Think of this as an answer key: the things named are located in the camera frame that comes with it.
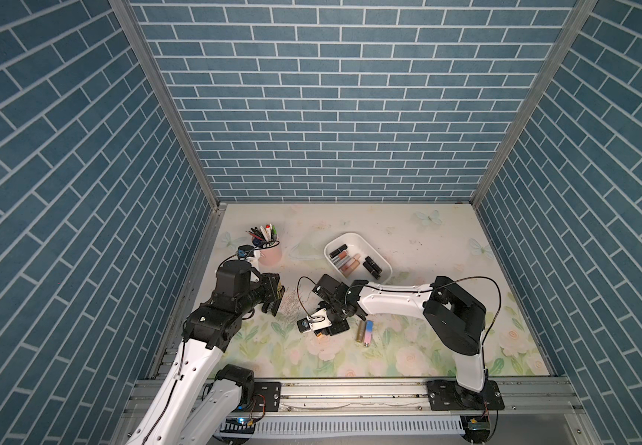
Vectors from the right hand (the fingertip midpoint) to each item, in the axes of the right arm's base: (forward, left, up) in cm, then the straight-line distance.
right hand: (323, 321), depth 88 cm
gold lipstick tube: (-4, -12, +1) cm, 13 cm away
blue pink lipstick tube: (-1, -15, 0) cm, 15 cm away
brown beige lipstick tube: (+20, -8, +1) cm, 21 cm away
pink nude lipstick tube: (+20, -6, +2) cm, 21 cm away
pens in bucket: (+25, +23, +12) cm, 36 cm away
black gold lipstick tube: (+19, -17, 0) cm, 25 cm away
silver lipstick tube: (+22, -5, +3) cm, 23 cm away
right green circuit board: (-23, -45, -4) cm, 50 cm away
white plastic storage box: (+30, -9, +2) cm, 31 cm away
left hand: (+3, +10, +21) cm, 24 cm away
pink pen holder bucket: (+20, +20, +7) cm, 29 cm away
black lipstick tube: (+21, -16, +2) cm, 27 cm away
